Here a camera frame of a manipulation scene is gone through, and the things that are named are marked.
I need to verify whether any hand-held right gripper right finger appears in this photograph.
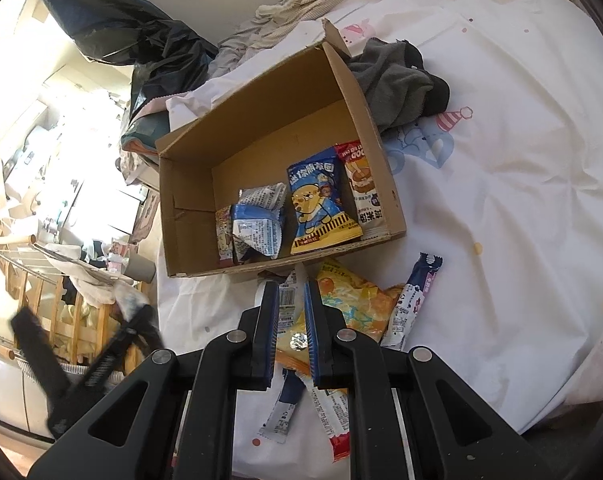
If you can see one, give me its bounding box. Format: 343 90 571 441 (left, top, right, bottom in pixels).
304 280 547 480

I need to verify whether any wooden rack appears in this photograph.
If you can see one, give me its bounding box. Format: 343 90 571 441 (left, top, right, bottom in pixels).
0 230 152 366

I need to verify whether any crumpled beige blanket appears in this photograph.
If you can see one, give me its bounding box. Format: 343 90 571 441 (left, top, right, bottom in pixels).
211 0 397 81

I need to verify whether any white hanging towel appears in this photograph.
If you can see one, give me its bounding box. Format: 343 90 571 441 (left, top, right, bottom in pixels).
46 245 149 311

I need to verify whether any teal orange folded quilt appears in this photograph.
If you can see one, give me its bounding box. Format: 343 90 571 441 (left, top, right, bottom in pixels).
120 100 174 161

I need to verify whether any grey cloth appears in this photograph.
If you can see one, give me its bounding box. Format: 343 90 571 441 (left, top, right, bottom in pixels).
346 37 452 133

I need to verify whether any blue bear snack packet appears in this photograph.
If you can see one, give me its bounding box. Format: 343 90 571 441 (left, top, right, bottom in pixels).
286 147 365 256

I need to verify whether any grey trash bin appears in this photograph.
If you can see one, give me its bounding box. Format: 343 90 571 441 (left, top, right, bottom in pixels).
126 255 157 283

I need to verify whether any small cartoon snack packet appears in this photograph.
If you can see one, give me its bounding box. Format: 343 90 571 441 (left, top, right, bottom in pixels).
214 205 237 268

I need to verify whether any red white stick packet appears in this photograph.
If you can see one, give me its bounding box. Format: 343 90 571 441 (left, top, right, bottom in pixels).
306 375 352 463

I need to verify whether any white text snack packet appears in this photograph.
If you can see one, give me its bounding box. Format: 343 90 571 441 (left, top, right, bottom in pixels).
276 267 305 333

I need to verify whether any blue white snack packet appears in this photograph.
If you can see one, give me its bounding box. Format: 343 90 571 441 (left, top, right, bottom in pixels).
230 202 287 263

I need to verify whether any black garbage bag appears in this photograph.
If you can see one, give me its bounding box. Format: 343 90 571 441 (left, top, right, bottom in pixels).
28 0 219 106

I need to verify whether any red cake snack packet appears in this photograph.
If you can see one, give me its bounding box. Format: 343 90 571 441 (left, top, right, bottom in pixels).
334 140 385 221

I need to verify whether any long white snack bar packet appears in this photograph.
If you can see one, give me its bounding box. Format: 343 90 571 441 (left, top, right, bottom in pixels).
380 252 445 351

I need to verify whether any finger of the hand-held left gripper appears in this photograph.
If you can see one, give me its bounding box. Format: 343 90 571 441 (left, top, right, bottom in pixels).
10 306 71 396
78 304 164 392

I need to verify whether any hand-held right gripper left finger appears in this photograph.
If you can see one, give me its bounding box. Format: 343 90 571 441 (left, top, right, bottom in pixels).
26 280 282 480

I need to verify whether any cardboard box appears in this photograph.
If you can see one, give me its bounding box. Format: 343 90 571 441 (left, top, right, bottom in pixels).
154 17 408 278

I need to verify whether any yellow chip packet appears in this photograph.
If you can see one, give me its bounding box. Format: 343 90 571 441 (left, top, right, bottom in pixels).
274 259 406 376

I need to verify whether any blue white stick packet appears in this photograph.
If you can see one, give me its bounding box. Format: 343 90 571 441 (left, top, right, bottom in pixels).
258 370 307 445

